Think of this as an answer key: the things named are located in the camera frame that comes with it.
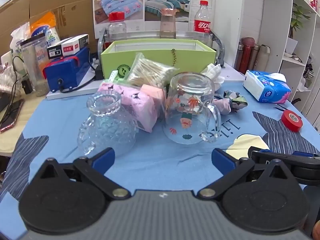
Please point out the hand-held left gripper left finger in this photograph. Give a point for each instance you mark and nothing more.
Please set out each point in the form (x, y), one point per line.
(103, 156)

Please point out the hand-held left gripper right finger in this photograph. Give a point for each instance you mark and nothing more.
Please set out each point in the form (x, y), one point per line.
(222, 160)

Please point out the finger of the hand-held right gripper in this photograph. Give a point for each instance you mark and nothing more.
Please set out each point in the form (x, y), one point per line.
(302, 153)
(265, 151)

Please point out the pink printed tissue pack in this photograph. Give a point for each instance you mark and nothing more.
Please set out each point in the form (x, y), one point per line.
(140, 105)

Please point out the light green cardboard box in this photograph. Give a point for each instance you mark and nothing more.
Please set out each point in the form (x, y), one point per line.
(192, 57)

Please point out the textured clear glass mug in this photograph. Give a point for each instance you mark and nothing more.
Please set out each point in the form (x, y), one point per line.
(107, 127)

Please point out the red tape roll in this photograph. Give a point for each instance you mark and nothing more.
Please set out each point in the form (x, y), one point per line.
(290, 126)

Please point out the patterned fabric scrunchie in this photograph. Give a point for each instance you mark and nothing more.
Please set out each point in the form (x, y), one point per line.
(233, 98)

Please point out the blue white tissue pack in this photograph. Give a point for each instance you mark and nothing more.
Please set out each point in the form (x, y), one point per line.
(265, 87)

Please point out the white platform board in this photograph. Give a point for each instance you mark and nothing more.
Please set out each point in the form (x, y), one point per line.
(75, 93)

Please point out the printed clear glass mug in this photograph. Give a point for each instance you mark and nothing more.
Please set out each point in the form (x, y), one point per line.
(185, 100)

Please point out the light green packet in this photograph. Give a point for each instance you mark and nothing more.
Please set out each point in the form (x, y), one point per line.
(120, 79)

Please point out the salmon pink sponge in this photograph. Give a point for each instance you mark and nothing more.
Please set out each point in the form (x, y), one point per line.
(152, 92)

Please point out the white folded cloth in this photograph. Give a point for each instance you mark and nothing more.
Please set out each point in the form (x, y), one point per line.
(215, 73)

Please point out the grey thermos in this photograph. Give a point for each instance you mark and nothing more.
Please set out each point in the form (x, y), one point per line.
(263, 60)

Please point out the blue machine box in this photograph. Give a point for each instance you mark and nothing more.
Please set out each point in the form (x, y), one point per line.
(65, 72)

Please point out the beige thermos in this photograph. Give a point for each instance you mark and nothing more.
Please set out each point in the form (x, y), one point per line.
(254, 57)

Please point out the bag of cotton swabs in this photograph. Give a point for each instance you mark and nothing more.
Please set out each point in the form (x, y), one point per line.
(150, 73)

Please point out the red thermos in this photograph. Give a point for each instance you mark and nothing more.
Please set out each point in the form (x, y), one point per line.
(246, 55)

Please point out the brown thermos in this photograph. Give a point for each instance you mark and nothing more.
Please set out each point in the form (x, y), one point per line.
(238, 55)

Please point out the smartphone with pink case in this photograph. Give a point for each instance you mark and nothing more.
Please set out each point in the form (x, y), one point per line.
(11, 116)

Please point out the black power adapter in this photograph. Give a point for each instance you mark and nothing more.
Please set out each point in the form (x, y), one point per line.
(26, 86)

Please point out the white black small box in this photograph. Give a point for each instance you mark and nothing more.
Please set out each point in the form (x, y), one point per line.
(55, 51)

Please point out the clear plastic tumbler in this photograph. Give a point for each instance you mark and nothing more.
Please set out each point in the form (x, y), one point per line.
(35, 62)

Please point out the red cap clear bottle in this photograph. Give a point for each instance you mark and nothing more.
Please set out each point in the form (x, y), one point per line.
(116, 30)

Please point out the green potted plant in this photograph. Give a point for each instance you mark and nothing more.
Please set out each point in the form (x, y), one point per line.
(297, 17)

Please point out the red label cola bottle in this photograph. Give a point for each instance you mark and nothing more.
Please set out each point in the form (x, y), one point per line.
(202, 25)

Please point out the white shelf unit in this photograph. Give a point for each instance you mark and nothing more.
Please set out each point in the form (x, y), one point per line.
(255, 10)

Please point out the orange blue package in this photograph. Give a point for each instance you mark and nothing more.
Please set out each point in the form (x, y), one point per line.
(43, 27)

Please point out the white plastic bag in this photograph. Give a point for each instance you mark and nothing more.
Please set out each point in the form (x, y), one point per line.
(18, 40)

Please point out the pink clear bottle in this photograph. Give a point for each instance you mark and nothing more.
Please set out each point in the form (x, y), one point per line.
(167, 25)

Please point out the bedding wall poster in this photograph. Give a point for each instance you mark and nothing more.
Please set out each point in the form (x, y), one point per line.
(120, 0)

